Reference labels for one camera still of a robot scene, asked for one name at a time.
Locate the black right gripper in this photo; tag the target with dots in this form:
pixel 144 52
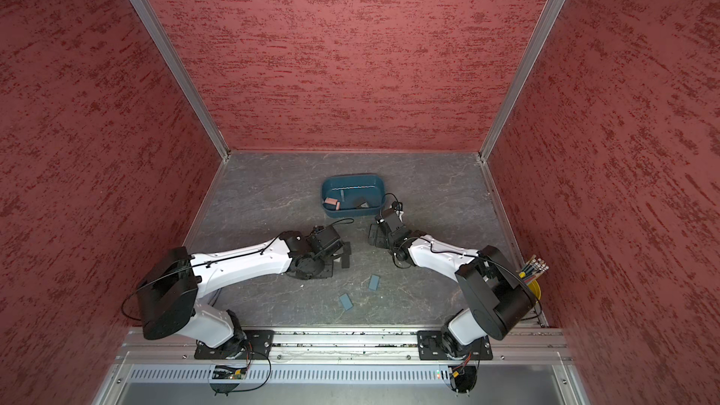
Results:
pixel 376 230

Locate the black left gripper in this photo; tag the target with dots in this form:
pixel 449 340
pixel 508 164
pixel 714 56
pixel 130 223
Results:
pixel 326 273

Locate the black eraser mid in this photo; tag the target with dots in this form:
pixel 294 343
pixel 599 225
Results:
pixel 361 204

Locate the blue eraser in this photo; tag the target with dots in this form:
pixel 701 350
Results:
pixel 346 302
pixel 374 283

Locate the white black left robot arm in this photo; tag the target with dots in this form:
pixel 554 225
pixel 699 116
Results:
pixel 172 295

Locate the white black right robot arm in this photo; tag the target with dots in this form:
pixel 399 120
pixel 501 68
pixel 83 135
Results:
pixel 497 298

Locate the black eraser lower centre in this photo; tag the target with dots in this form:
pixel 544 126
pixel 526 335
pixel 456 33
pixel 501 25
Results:
pixel 345 257

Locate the teal plastic storage box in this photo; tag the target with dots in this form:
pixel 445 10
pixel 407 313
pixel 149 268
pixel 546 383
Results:
pixel 350 187

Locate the yellow pencil cup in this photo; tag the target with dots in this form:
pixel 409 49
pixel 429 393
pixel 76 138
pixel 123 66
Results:
pixel 535 289

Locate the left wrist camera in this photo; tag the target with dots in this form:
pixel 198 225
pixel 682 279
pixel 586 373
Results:
pixel 326 242

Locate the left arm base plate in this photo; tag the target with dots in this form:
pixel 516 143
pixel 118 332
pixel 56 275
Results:
pixel 243 346

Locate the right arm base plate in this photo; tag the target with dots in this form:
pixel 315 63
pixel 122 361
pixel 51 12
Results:
pixel 441 345

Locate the aluminium front rail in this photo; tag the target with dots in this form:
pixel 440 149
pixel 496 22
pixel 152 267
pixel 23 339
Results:
pixel 380 345

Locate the right corner aluminium post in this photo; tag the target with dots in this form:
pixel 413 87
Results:
pixel 536 43

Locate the corner aluminium post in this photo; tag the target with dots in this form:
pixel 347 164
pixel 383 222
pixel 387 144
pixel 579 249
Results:
pixel 159 36
pixel 536 43

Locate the left corner aluminium post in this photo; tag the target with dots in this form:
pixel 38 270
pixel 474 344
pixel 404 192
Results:
pixel 159 36

